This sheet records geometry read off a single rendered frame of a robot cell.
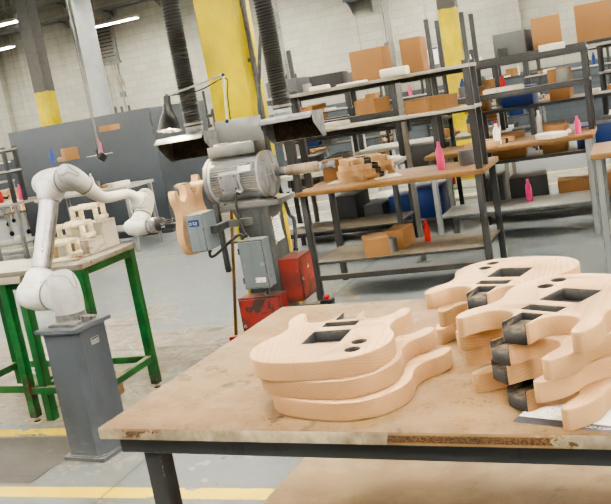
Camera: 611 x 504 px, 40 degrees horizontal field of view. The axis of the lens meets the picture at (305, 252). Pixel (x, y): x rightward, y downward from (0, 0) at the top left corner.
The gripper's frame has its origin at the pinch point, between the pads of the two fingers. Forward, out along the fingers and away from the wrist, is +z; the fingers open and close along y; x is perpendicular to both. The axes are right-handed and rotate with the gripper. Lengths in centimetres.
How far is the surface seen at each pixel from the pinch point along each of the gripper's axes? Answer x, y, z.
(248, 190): 13.7, 3.0, 41.9
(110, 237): -9, -17, -66
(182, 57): 87, -20, 10
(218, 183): 20.0, 4.6, 26.2
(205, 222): 4.8, 25.9, 24.5
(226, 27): 97, -104, 1
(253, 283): -34, 19, 40
